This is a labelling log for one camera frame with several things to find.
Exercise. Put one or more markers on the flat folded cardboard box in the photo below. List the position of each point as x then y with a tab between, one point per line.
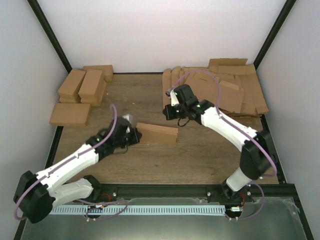
70	114

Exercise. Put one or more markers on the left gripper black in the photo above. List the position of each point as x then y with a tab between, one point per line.
136	138

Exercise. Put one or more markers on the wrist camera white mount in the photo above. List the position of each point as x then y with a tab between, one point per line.
129	118
173	96

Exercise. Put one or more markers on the stack of flat cardboard blanks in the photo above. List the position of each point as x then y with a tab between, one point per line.
230	83

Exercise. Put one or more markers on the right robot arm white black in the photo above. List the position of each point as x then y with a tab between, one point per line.
256	147

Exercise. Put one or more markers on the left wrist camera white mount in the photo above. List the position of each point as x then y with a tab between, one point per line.
129	118

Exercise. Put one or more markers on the folded cardboard box left stack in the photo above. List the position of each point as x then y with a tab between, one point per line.
69	90

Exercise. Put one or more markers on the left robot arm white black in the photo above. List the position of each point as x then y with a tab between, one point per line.
37	194

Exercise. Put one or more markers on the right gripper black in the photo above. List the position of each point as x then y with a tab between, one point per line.
167	113

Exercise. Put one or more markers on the light blue slotted cable duct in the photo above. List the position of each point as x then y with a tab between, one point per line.
142	210

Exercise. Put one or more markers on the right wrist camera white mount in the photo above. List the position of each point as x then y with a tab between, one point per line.
173	96

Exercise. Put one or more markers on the folded cardboard box middle stack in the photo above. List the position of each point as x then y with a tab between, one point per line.
92	88

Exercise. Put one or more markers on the folded cardboard box stack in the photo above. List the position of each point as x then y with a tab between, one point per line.
92	88
69	90

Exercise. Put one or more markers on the black aluminium frame rail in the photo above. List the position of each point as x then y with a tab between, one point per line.
211	192

